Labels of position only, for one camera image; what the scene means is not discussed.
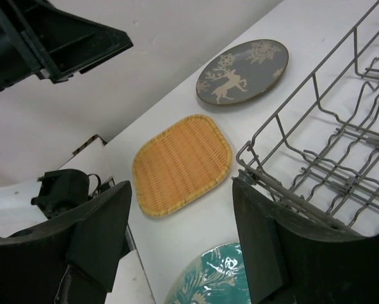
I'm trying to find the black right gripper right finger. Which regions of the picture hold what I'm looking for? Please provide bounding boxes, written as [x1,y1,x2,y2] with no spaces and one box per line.
[232,179,379,303]

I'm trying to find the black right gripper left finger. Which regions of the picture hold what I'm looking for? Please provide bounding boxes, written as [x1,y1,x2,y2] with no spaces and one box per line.
[0,181,132,303]

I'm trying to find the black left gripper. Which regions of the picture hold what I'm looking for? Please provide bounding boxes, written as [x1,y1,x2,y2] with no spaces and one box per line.
[0,1,133,92]

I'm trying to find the red and teal floral plate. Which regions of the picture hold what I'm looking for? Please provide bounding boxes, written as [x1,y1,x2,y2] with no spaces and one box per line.
[165,242,251,304]

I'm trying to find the woven bamboo tray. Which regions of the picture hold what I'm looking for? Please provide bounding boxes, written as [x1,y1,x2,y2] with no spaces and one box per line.
[132,114,233,217]

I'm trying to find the grey reindeer plate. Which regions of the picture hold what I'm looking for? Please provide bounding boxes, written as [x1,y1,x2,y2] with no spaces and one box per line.
[196,39,290,105]

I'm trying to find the grey wire dish rack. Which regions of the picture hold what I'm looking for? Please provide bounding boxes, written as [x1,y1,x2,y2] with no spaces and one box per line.
[236,1,379,236]

